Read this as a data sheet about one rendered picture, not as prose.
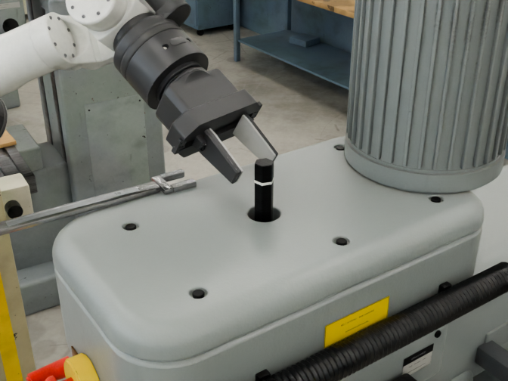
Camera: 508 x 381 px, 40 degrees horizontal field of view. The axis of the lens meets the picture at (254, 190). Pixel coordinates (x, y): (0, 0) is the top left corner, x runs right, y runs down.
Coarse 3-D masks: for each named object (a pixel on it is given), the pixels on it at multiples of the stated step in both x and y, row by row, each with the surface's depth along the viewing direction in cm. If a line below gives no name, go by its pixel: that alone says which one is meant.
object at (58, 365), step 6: (60, 360) 83; (48, 366) 82; (54, 366) 82; (60, 366) 82; (36, 372) 82; (42, 372) 82; (48, 372) 82; (54, 372) 82; (60, 372) 82; (30, 378) 81; (36, 378) 81; (42, 378) 81; (60, 378) 83
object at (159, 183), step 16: (160, 176) 85; (176, 176) 85; (112, 192) 81; (128, 192) 81; (144, 192) 81; (64, 208) 78; (80, 208) 78; (96, 208) 79; (0, 224) 75; (16, 224) 75; (32, 224) 75
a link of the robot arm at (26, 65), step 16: (16, 32) 84; (0, 48) 84; (16, 48) 84; (32, 48) 83; (0, 64) 85; (16, 64) 85; (32, 64) 85; (0, 80) 86; (16, 80) 86; (0, 96) 89; (0, 112) 93; (0, 128) 93
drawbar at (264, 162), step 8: (256, 160) 75; (264, 160) 75; (272, 160) 75; (256, 168) 75; (264, 168) 74; (272, 168) 75; (256, 176) 75; (264, 176) 75; (272, 176) 76; (256, 184) 76; (272, 184) 76; (256, 192) 76; (264, 192) 76; (272, 192) 77; (256, 200) 77; (264, 200) 76; (272, 200) 77; (256, 208) 77; (264, 208) 77; (272, 208) 78; (256, 216) 78; (264, 216) 77; (272, 216) 78
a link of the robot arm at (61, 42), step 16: (48, 16) 84; (64, 16) 87; (32, 32) 83; (48, 32) 83; (64, 32) 87; (80, 32) 88; (48, 48) 83; (64, 48) 85; (80, 48) 88; (96, 48) 88; (48, 64) 85; (64, 64) 86; (80, 64) 87; (96, 64) 88
